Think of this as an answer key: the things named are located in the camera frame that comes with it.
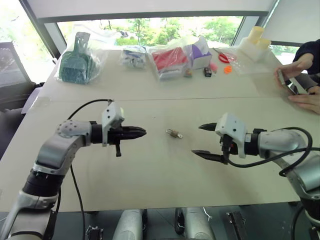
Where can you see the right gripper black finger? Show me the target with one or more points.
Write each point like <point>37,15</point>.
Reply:
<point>208,126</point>
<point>208,155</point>

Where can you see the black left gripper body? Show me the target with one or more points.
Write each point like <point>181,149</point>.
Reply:
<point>115,136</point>

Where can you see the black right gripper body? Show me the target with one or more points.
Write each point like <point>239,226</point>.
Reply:
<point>228,147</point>

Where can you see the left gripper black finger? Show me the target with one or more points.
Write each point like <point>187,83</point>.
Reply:
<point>137,130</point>
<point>135,136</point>

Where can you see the silver smartphone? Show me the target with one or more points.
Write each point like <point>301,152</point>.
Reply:
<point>293,83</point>

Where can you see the person's dark sleeved forearm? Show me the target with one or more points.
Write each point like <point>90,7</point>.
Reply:
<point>308,53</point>

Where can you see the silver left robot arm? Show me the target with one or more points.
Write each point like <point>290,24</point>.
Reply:
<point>53,150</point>

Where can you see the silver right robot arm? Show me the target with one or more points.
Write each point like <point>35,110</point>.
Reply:
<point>287,147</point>

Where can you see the person's left hand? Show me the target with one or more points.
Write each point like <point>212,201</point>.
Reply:
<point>308,101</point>

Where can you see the small black box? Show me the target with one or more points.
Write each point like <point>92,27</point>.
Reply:
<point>207,71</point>

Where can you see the small colourful cube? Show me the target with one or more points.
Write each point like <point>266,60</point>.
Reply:
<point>188,73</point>

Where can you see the small pink object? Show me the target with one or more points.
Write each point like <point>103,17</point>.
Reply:
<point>214,67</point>

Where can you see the small orange object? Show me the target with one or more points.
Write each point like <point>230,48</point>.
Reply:
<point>228,69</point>

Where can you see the silver rounded robot leg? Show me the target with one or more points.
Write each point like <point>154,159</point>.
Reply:
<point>198,223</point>
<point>130,225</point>

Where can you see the blue white items bag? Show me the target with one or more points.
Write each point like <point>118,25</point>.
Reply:
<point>133,57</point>

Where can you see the clear plastic bag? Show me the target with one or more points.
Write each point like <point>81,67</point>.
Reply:
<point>250,66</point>

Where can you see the purple white tissue box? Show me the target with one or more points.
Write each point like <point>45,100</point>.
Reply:
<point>200,53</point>

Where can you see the red package in plastic bag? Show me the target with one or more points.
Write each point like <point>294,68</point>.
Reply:
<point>168,60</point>

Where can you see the green dustpan in plastic bag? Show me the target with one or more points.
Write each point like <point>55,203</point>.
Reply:
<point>75,63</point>

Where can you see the short pale yellow cylinder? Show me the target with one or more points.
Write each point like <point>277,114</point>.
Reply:
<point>264,44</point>

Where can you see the tall pale yellow cylinder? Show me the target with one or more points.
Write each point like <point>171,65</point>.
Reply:
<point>257,35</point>

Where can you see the black chair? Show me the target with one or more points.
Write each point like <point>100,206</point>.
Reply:
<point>15,75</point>

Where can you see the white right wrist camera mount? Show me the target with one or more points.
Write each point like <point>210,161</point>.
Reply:
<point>231,127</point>

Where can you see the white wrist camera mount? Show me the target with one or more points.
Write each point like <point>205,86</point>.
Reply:
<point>113,113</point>
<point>231,127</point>

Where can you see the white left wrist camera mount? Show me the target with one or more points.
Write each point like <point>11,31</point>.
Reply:
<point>113,113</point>

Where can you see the black metal bracket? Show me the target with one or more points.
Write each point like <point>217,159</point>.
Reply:
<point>236,226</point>
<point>94,233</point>

